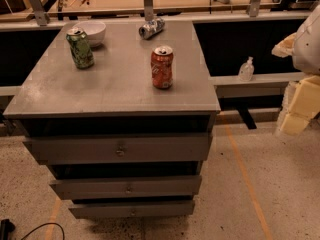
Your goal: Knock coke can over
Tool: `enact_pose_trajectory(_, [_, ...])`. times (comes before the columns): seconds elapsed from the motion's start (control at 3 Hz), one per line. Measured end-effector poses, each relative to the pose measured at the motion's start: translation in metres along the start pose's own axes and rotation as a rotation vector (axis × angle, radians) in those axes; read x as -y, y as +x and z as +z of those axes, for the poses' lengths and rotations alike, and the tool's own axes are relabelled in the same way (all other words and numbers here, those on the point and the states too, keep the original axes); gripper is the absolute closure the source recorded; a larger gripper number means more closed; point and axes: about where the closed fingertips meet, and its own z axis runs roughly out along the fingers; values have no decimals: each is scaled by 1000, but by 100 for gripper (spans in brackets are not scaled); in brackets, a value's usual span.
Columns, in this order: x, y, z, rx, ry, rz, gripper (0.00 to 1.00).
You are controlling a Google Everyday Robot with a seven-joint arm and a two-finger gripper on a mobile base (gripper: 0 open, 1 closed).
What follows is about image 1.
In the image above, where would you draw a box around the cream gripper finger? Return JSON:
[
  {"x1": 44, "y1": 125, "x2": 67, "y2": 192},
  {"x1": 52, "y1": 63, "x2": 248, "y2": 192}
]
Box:
[
  {"x1": 279, "y1": 76, "x2": 320, "y2": 136},
  {"x1": 271, "y1": 33, "x2": 296, "y2": 58}
]

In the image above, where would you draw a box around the red coke can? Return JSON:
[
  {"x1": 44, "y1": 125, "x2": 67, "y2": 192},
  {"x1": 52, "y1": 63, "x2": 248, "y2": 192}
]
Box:
[{"x1": 151, "y1": 45, "x2": 174, "y2": 89}]

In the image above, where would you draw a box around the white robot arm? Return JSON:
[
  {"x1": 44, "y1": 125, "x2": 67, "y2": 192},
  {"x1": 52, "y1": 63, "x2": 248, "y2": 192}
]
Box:
[{"x1": 272, "y1": 5, "x2": 320, "y2": 136}]

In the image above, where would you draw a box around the silver blue lying can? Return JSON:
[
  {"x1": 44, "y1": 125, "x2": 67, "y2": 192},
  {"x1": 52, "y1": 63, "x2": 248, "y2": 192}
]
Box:
[{"x1": 139, "y1": 17, "x2": 165, "y2": 40}]

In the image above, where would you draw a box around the green soda can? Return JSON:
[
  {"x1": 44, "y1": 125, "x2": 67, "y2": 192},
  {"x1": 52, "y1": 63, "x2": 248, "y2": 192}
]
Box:
[{"x1": 66, "y1": 27, "x2": 94, "y2": 69}]

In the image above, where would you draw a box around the middle grey drawer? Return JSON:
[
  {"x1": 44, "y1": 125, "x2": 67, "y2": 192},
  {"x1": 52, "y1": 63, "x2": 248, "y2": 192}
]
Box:
[{"x1": 50, "y1": 175, "x2": 202, "y2": 200}]

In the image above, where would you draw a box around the grey drawer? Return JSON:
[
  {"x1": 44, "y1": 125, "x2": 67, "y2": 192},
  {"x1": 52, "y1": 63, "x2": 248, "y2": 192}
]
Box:
[
  {"x1": 50, "y1": 175, "x2": 202, "y2": 200},
  {"x1": 23, "y1": 133, "x2": 212, "y2": 165},
  {"x1": 69, "y1": 200, "x2": 194, "y2": 219}
]

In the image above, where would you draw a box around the top grey drawer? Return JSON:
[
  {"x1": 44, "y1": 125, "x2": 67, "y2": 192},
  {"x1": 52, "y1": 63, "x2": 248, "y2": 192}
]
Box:
[{"x1": 23, "y1": 133, "x2": 212, "y2": 165}]

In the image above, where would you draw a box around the grey drawer cabinet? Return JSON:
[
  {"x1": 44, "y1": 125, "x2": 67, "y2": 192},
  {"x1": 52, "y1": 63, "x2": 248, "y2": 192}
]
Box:
[{"x1": 4, "y1": 22, "x2": 220, "y2": 206}]

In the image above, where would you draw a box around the bottom grey drawer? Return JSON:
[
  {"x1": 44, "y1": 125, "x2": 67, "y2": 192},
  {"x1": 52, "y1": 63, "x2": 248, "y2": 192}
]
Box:
[{"x1": 69, "y1": 200, "x2": 194, "y2": 219}]

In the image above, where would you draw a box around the white bowl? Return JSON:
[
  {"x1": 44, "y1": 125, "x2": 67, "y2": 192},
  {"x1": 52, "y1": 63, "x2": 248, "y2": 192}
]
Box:
[{"x1": 75, "y1": 21, "x2": 106, "y2": 47}]

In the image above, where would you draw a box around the wooden workbench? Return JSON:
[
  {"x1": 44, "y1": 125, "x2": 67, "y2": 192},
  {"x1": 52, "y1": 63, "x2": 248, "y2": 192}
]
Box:
[{"x1": 0, "y1": 0, "x2": 315, "y2": 22}]

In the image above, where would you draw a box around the middle metal bracket post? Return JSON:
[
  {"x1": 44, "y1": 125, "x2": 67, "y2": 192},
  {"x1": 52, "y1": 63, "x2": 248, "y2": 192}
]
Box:
[{"x1": 143, "y1": 0, "x2": 154, "y2": 21}]

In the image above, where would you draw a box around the left metal bracket post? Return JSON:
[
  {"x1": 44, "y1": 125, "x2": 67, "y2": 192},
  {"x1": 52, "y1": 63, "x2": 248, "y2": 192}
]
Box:
[{"x1": 29, "y1": 0, "x2": 50, "y2": 26}]

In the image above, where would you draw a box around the black cable on floor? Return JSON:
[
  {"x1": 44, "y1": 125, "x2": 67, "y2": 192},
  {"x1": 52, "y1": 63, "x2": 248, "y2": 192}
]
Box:
[{"x1": 20, "y1": 222, "x2": 66, "y2": 240}]

